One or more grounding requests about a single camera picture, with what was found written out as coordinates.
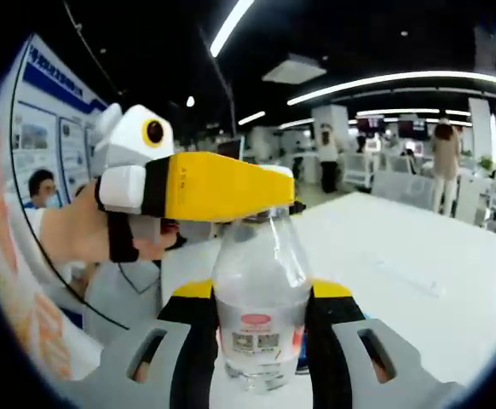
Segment curved ceiling light strip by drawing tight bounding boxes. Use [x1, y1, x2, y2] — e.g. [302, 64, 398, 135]
[285, 70, 496, 107]

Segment clear plastic water bottle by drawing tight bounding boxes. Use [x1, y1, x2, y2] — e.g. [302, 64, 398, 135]
[211, 204, 315, 393]

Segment ceiling air vent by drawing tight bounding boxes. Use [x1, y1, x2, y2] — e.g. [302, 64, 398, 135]
[261, 53, 328, 84]

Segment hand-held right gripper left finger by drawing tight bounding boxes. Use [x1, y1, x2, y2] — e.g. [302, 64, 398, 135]
[58, 279, 222, 409]

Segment straight ceiling light strip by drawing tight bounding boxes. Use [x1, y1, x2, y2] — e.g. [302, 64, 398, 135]
[209, 0, 256, 59]

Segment person's left hand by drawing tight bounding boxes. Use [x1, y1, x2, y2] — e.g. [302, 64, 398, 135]
[38, 181, 187, 263]

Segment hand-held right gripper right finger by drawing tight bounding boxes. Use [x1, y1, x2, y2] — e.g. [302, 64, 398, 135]
[305, 277, 466, 409]

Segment white tabletop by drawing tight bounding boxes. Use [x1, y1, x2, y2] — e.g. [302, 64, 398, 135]
[162, 191, 496, 409]

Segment wall poster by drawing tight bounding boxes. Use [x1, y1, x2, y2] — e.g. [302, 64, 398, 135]
[11, 33, 111, 201]

